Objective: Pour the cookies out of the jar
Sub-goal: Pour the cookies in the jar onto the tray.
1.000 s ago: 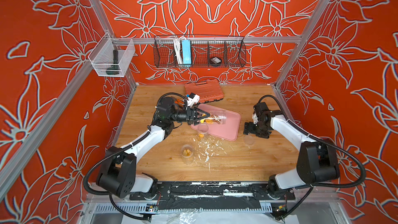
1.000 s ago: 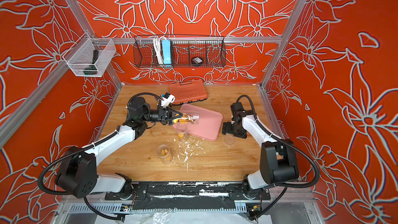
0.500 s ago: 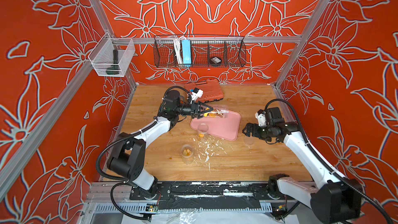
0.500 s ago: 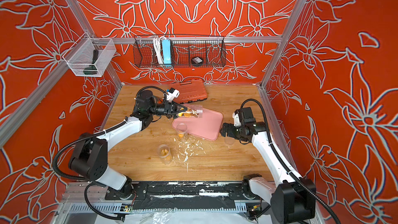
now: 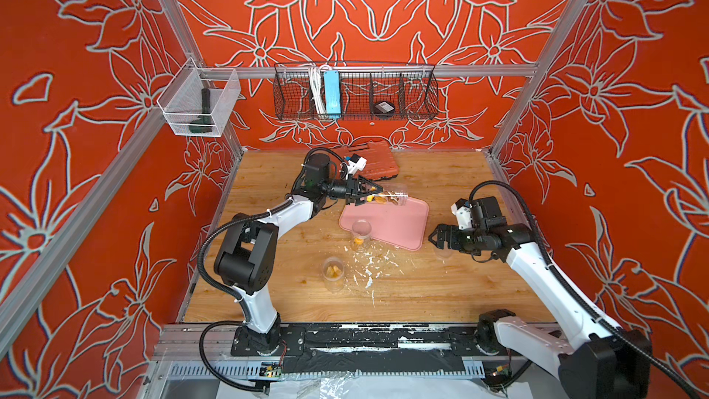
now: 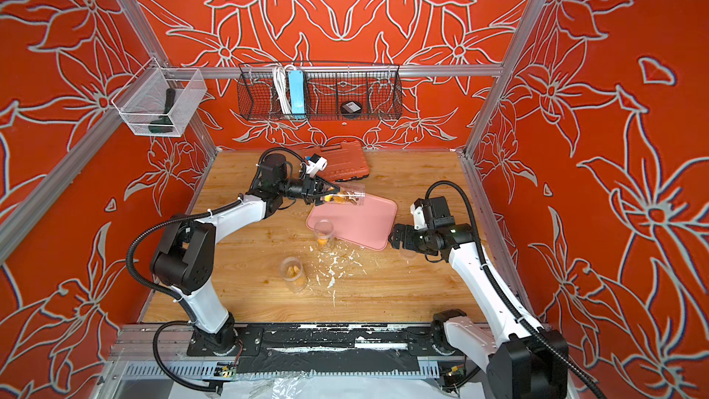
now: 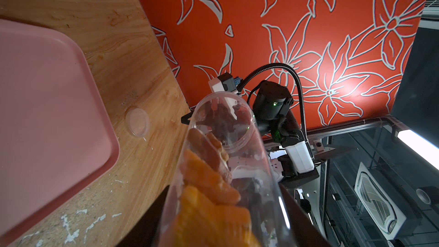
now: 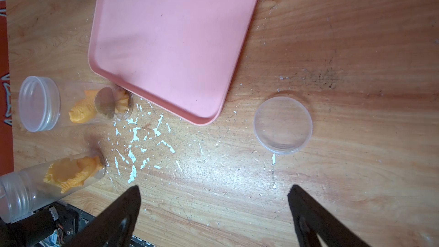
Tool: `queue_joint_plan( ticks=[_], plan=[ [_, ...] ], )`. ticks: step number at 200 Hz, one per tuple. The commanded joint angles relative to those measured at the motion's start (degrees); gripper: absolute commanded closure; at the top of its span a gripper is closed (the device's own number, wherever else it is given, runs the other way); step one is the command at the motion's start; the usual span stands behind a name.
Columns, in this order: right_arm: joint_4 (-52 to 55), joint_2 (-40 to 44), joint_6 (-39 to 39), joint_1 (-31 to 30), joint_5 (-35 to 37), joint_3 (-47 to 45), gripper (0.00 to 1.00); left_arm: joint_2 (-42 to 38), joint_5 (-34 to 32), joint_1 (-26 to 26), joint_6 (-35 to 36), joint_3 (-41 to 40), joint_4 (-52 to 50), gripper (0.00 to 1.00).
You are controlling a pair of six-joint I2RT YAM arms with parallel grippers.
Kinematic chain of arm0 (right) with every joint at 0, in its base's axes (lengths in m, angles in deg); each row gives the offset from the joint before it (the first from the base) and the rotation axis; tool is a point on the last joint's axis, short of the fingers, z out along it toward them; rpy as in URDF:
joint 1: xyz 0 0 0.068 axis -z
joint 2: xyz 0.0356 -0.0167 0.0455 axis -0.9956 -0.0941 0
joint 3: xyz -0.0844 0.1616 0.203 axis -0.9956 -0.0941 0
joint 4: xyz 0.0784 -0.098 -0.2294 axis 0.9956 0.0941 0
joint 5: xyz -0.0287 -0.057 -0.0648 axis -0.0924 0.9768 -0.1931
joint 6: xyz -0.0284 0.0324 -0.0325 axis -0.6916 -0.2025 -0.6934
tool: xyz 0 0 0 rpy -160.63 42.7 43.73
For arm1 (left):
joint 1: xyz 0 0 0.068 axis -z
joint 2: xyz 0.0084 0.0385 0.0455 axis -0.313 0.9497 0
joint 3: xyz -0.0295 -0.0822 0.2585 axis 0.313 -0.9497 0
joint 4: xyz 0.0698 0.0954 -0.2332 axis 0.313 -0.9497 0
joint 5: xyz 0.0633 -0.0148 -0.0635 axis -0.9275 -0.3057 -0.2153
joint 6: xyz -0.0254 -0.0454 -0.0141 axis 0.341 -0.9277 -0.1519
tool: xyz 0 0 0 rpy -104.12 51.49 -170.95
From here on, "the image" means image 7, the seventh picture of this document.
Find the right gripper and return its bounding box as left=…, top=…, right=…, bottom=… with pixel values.
left=181, top=98, right=254, bottom=141

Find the clear cookie jar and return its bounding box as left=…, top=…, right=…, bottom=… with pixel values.
left=156, top=91, right=299, bottom=247

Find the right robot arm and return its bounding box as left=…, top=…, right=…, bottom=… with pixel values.
left=182, top=79, right=319, bottom=188

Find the pink plastic tray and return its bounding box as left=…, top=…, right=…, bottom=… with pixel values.
left=1, top=20, right=120, bottom=247

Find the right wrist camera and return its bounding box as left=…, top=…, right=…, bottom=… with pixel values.
left=208, top=73, right=241, bottom=94

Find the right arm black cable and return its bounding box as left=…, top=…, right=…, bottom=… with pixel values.
left=237, top=63, right=308, bottom=143

